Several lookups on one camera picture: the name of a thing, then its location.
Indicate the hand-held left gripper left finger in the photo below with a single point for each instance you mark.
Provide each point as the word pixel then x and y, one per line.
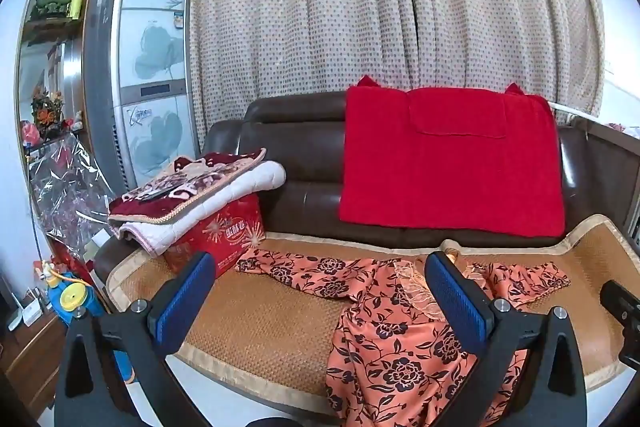
pixel 185 307

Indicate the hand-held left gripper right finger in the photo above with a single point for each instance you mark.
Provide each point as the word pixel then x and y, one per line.
pixel 452 302

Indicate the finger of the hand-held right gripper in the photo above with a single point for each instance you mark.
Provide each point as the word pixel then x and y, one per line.
pixel 622 304

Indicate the orange floral garment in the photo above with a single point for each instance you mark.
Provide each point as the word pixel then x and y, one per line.
pixel 400 357

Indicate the woven rattan sofa mat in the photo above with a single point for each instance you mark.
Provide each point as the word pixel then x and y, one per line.
pixel 260 322

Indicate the blue and yellow toy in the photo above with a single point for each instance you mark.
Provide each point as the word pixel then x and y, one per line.
pixel 75 297

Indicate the black remote control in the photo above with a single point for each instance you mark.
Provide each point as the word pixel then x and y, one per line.
pixel 155 195

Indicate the red towel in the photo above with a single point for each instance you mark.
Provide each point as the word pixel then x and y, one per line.
pixel 450 167

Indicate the maroon floral blanket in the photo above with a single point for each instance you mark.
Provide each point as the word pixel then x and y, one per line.
pixel 200 172

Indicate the white folded quilt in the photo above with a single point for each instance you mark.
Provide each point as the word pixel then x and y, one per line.
pixel 250 187

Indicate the white router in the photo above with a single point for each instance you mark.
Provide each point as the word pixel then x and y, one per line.
pixel 30 312

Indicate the low wooden cabinet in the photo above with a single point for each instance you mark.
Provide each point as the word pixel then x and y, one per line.
pixel 30 357

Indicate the clear plastic wrap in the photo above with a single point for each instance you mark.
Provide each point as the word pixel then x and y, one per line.
pixel 65 187

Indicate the brown leather sofa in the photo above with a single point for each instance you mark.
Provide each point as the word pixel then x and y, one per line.
pixel 300 167

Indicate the flower ornament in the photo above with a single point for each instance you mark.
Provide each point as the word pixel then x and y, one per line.
pixel 47 112

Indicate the standing air conditioner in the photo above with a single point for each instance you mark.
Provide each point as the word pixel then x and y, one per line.
pixel 155 57

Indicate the beige dotted curtain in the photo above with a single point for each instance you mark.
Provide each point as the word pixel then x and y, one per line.
pixel 350 7

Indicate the yellow bottle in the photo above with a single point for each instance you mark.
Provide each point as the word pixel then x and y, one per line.
pixel 76 4

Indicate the green plant ornament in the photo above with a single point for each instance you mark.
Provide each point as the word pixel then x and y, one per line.
pixel 50 2

